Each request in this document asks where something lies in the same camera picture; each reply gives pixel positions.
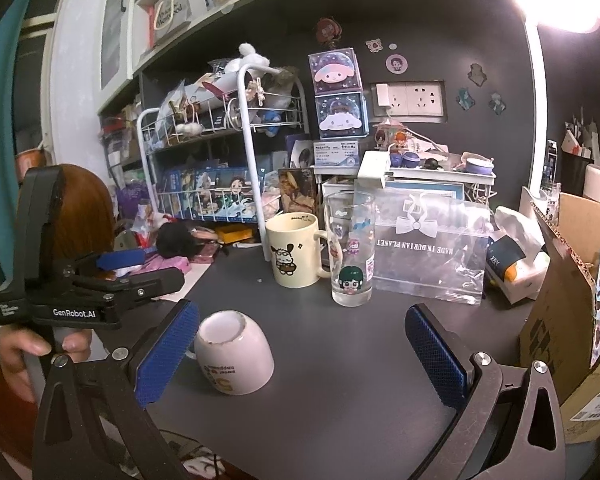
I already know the anime picture box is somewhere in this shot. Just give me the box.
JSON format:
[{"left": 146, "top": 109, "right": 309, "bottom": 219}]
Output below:
[{"left": 161, "top": 167, "right": 267, "bottom": 224}]

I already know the wall socket panel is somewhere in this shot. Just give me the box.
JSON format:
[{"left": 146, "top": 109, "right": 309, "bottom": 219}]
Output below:
[{"left": 369, "top": 79, "right": 447, "bottom": 124}]

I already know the white cup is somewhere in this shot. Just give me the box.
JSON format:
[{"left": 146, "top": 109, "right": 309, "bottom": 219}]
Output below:
[{"left": 194, "top": 310, "right": 276, "bottom": 396}]

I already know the white wire rack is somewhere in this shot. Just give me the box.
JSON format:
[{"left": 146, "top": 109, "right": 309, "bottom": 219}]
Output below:
[{"left": 137, "top": 64, "right": 312, "bottom": 263}]

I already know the person's left hand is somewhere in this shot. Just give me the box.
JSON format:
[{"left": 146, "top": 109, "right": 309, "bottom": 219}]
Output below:
[{"left": 0, "top": 327, "right": 94, "bottom": 403}]

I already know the pink character display box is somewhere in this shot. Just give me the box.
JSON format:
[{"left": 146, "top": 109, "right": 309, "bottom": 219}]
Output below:
[{"left": 308, "top": 48, "right": 364, "bottom": 96}]

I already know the white small desk shelf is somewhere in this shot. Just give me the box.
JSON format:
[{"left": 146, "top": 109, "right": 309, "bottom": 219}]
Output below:
[{"left": 312, "top": 162, "right": 497, "bottom": 211}]

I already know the white paper bag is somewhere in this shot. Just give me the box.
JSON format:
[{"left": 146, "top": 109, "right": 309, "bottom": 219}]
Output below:
[{"left": 149, "top": 0, "right": 191, "bottom": 49}]

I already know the white power adapter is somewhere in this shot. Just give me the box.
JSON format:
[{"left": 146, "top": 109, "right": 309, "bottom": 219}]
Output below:
[{"left": 357, "top": 152, "right": 392, "bottom": 187}]

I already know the black fluffy ball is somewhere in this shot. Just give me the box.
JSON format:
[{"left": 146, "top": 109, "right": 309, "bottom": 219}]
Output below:
[{"left": 156, "top": 222, "right": 200, "bottom": 261}]

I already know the reddish brown round object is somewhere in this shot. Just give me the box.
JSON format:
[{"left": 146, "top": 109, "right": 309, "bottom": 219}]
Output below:
[{"left": 57, "top": 163, "right": 117, "bottom": 261}]

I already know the cardboard box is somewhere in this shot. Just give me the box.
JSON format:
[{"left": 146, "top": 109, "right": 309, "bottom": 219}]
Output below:
[{"left": 519, "top": 186, "right": 600, "bottom": 444}]

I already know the cartoon printed glass tumbler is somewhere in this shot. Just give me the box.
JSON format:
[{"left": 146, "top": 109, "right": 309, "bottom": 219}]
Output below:
[{"left": 323, "top": 191, "right": 377, "bottom": 308}]

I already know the teal curtain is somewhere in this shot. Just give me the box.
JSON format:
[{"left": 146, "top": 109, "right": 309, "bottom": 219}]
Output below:
[{"left": 0, "top": 0, "right": 38, "bottom": 266}]

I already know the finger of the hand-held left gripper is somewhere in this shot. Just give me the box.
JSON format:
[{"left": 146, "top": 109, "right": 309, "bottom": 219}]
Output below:
[
  {"left": 73, "top": 267, "right": 186, "bottom": 307},
  {"left": 74, "top": 248, "right": 149, "bottom": 281}
]

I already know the blue character display box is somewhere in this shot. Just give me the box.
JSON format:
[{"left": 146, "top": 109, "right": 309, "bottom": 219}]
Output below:
[{"left": 314, "top": 92, "right": 370, "bottom": 140}]

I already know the clear plastic zip bag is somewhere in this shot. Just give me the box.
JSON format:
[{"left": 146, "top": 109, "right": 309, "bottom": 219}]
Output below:
[{"left": 371, "top": 187, "right": 492, "bottom": 307}]

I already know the cream cartoon mug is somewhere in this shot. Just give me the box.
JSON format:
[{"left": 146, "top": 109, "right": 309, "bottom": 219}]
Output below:
[{"left": 264, "top": 212, "right": 344, "bottom": 289}]

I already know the white plush toy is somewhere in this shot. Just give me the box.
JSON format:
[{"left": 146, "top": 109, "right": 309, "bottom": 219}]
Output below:
[{"left": 224, "top": 42, "right": 272, "bottom": 77}]

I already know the black pen holder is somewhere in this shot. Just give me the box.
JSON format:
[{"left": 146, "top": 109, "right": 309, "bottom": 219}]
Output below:
[{"left": 559, "top": 110, "right": 600, "bottom": 196}]

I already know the white glass door cabinet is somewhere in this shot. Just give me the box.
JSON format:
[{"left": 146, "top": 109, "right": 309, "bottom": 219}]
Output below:
[{"left": 55, "top": 0, "right": 143, "bottom": 111}]

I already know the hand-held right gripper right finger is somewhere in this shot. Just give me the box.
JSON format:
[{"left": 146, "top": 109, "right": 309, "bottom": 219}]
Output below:
[{"left": 405, "top": 304, "right": 564, "bottom": 480}]

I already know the tissue pack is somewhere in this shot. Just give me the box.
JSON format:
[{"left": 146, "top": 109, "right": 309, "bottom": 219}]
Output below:
[{"left": 484, "top": 205, "right": 552, "bottom": 306}]

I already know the purple bowl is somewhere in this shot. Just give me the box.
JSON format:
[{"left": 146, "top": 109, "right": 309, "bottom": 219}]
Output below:
[{"left": 464, "top": 157, "right": 496, "bottom": 177}]

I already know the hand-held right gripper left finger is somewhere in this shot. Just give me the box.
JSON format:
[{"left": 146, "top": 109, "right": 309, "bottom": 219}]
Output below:
[{"left": 32, "top": 300, "right": 201, "bottom": 480}]

